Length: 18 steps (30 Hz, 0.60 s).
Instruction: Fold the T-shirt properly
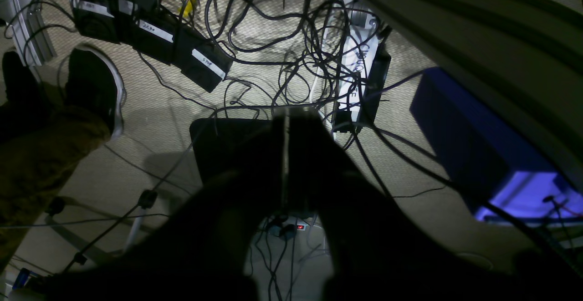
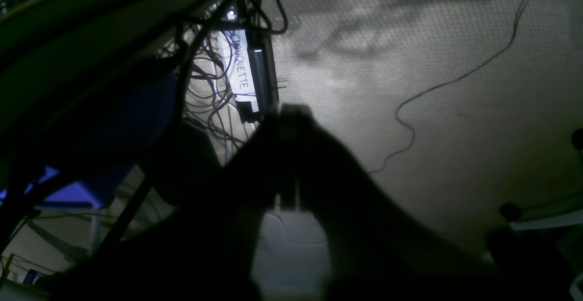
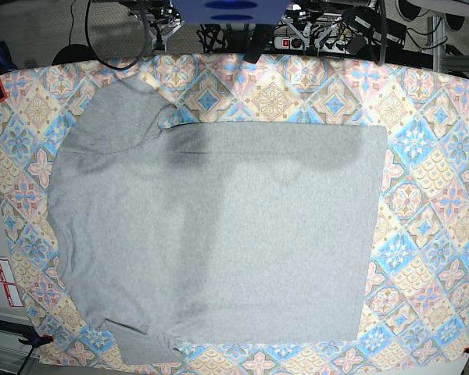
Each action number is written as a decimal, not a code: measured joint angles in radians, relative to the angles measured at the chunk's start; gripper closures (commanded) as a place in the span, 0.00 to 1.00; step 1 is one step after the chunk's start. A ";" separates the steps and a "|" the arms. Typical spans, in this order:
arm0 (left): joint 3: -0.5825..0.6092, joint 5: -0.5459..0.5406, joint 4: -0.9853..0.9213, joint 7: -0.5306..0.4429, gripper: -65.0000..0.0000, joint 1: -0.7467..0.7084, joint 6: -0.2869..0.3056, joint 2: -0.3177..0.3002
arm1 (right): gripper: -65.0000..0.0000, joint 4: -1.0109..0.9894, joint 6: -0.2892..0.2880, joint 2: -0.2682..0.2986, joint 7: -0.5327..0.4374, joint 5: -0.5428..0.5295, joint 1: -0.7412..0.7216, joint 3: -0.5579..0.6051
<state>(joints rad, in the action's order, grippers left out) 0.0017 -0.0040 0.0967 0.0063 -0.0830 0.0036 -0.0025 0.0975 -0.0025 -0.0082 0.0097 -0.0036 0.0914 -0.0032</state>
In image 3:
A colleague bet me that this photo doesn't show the grey T-shirt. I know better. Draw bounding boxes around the grey T-shirt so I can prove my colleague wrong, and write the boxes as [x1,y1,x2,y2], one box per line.
[48,77,388,364]

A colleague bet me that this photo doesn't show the black power strip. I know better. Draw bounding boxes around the black power strip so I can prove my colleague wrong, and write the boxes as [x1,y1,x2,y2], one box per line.
[272,36,367,55]

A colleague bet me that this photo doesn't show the black round base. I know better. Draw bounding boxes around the black round base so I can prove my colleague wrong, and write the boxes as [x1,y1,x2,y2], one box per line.
[52,44,95,66]

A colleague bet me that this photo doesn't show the patterned tablecloth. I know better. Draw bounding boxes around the patterned tablecloth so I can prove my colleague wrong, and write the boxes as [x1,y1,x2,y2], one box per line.
[0,54,469,374]

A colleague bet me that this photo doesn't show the white red labels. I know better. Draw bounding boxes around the white red labels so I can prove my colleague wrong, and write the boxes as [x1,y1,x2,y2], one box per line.
[0,258,23,308]

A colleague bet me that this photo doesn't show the black clamp bottom left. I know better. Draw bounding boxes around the black clamp bottom left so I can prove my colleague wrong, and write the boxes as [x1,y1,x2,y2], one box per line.
[18,334,53,348]

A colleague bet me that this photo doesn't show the black strap on table edge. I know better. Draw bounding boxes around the black strap on table edge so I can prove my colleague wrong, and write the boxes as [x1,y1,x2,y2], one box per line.
[244,23,272,64]

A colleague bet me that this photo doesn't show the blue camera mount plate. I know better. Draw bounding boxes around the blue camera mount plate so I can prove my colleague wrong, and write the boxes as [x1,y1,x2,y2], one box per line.
[172,0,290,24]

